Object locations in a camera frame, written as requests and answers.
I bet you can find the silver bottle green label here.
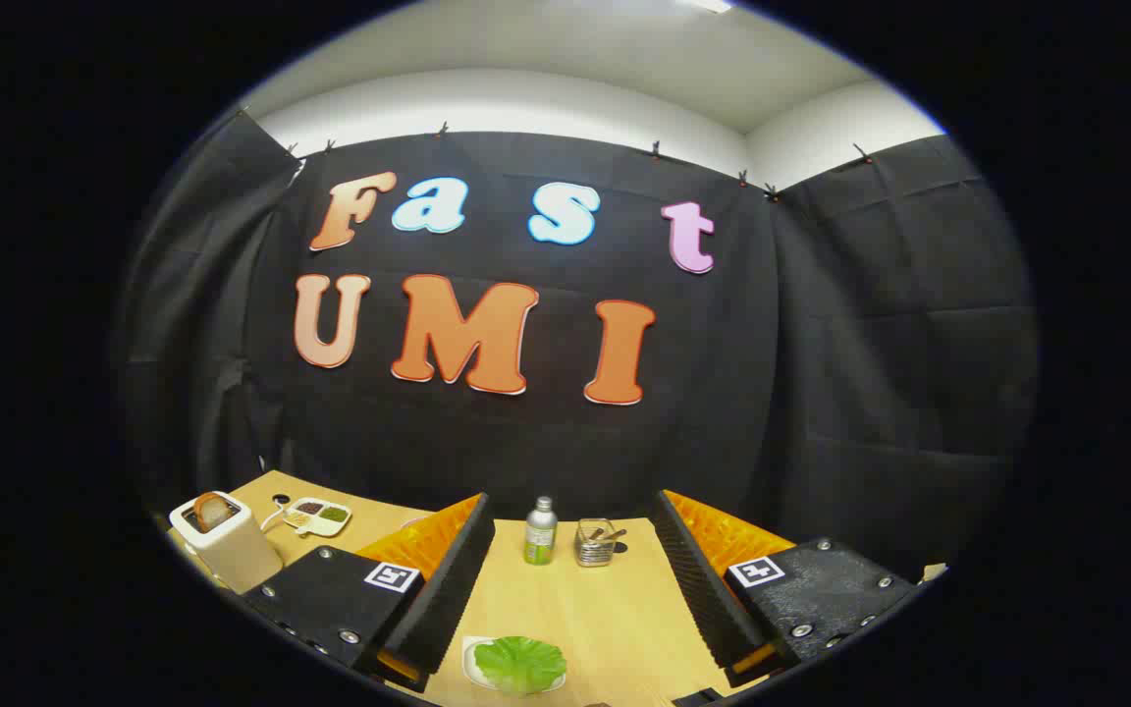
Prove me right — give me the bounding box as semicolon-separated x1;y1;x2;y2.
523;496;559;567

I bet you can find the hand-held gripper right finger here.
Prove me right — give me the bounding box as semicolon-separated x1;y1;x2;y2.
649;488;920;688

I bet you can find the green lettuce leaf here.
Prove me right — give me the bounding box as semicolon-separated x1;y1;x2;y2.
473;635;567;696

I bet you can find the white rectangular dish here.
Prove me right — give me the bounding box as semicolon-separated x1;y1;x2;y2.
461;635;568;694

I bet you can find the metal wire basket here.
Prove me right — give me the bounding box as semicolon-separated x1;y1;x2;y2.
574;518;618;569

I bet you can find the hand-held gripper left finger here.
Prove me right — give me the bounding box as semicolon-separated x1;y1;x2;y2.
242;491;498;693

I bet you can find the cream white toaster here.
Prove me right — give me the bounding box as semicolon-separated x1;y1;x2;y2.
169;491;284;595

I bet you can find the white divided dish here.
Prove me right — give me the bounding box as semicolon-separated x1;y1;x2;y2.
283;498;352;538

